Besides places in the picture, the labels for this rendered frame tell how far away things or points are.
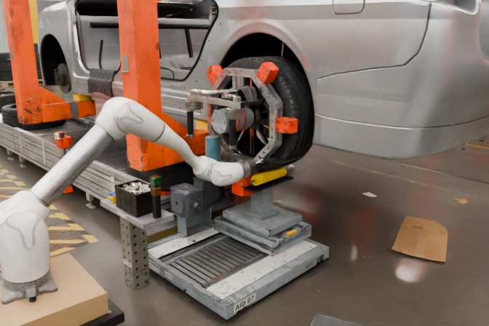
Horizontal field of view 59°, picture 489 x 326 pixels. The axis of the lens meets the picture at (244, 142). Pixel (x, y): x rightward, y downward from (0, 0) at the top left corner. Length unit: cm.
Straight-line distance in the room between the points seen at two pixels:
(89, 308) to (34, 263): 25
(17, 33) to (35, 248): 281
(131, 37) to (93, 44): 211
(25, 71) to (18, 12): 49
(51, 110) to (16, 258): 280
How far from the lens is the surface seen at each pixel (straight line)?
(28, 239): 169
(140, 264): 240
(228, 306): 214
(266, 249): 252
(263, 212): 265
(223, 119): 227
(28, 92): 430
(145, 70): 251
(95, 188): 341
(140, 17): 250
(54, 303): 173
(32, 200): 187
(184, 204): 259
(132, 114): 174
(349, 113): 213
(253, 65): 240
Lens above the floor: 130
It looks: 14 degrees down
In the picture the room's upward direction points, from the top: straight up
